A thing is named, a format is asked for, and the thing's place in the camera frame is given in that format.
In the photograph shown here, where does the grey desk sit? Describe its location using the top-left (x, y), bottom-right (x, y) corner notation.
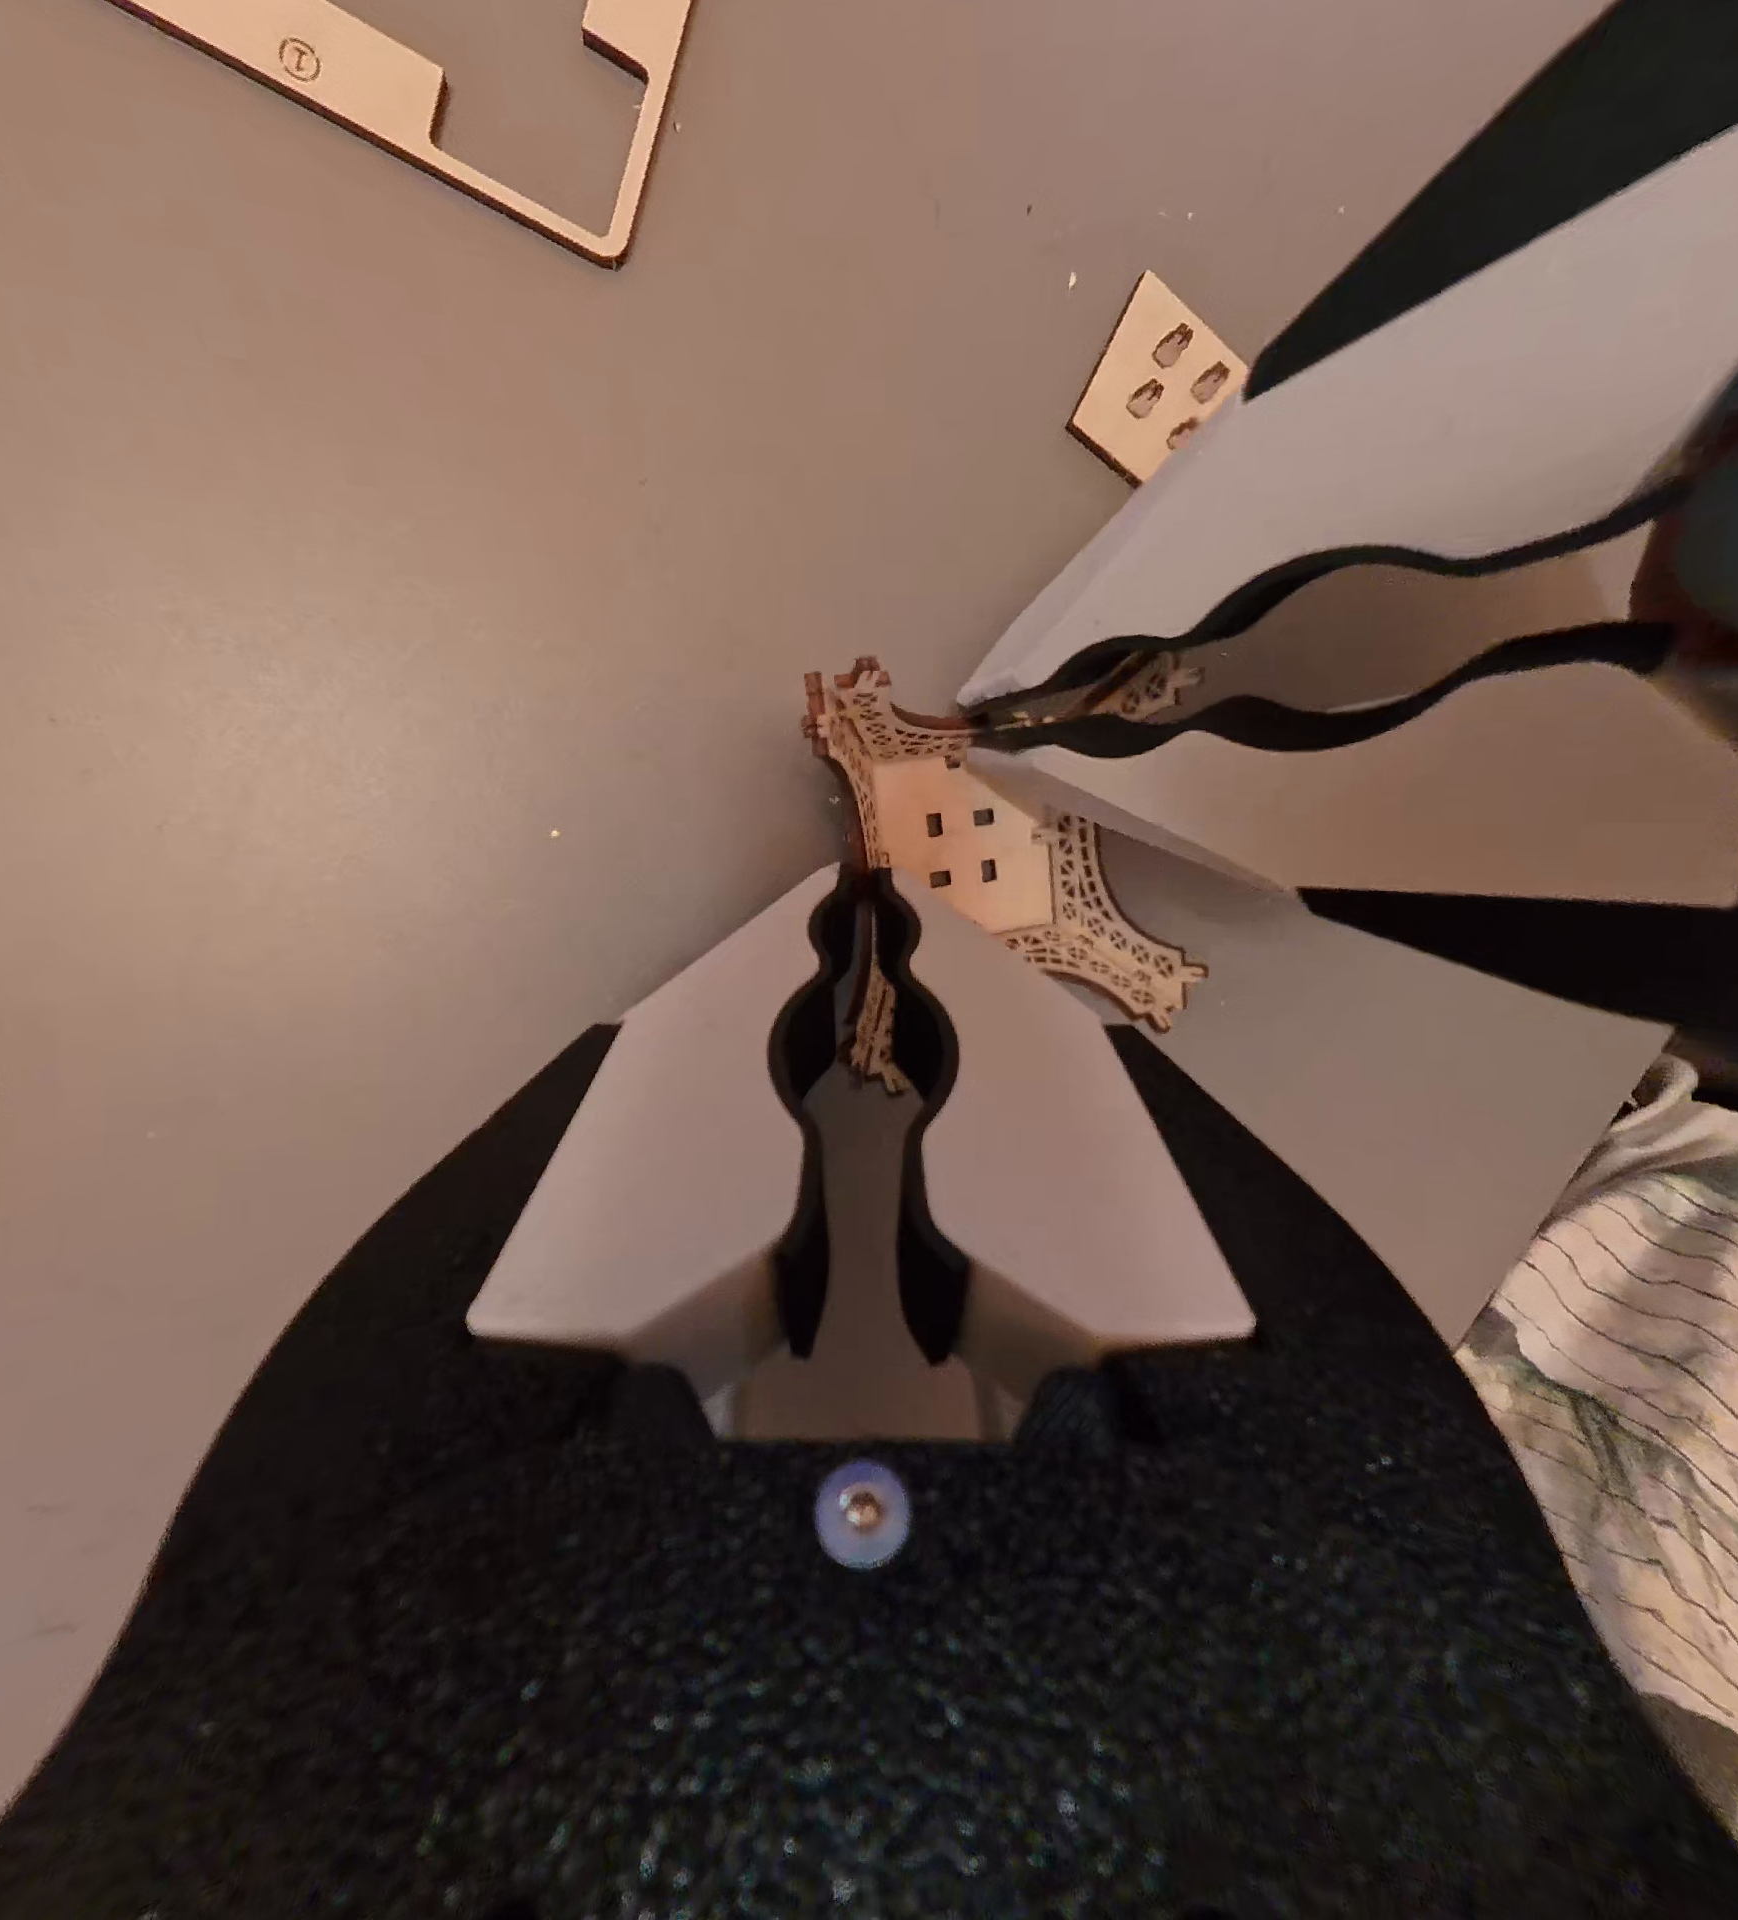
top-left (0, 0), bottom-right (1682, 1909)

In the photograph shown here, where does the wooden puzzle frame sheet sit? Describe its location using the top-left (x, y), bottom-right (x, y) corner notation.
top-left (110, 0), bottom-right (699, 269)

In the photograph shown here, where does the person's printed shirt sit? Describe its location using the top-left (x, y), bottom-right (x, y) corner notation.
top-left (1452, 1058), bottom-right (1738, 1920)

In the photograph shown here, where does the wooden tower base model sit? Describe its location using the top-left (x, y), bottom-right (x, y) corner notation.
top-left (805, 654), bottom-right (1210, 1104)

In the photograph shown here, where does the small square wooden piece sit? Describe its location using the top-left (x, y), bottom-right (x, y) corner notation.
top-left (1063, 269), bottom-right (1249, 490)

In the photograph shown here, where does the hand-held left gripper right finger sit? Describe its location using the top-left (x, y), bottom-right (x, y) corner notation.
top-left (868, 869), bottom-right (1257, 1417)

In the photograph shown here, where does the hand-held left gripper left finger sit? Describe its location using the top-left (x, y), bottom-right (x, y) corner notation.
top-left (466, 861), bottom-right (877, 1417)

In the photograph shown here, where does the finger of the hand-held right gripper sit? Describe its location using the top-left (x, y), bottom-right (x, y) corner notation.
top-left (955, 110), bottom-right (1738, 726)
top-left (961, 624), bottom-right (1738, 912)

